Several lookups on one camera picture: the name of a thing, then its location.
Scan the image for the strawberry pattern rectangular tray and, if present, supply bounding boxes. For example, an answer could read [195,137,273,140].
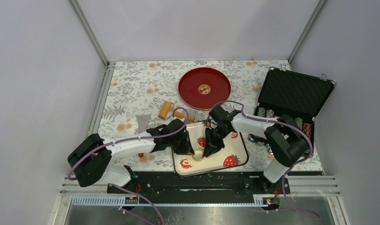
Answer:
[172,121,249,177]

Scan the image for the wooden roller with handle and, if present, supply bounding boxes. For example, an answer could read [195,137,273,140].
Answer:
[158,101,195,122]

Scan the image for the metal round cookie cutter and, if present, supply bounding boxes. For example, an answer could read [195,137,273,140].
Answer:
[193,148,204,162]

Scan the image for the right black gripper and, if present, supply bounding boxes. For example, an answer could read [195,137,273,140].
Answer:
[203,126,231,158]

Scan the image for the metal scraper orange handle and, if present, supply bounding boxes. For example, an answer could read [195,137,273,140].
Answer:
[136,114,152,158]

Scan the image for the red round lacquer tray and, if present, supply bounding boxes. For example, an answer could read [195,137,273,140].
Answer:
[178,67,231,110]

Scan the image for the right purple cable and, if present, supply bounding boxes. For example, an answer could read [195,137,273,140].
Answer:
[209,100,322,221]

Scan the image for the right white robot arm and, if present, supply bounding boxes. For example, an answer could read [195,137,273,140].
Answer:
[203,105,313,193]

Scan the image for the white dough piece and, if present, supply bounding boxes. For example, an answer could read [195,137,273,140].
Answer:
[192,148,212,164]

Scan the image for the floral tablecloth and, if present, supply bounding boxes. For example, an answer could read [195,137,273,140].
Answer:
[84,60,321,172]

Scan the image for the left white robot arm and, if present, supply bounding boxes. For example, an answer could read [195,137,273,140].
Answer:
[67,119,194,193]

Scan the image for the black poker chip case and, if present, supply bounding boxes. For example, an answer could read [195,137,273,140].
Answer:
[254,67,335,142]

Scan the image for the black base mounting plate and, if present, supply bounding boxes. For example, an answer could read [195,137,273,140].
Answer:
[124,172,291,204]

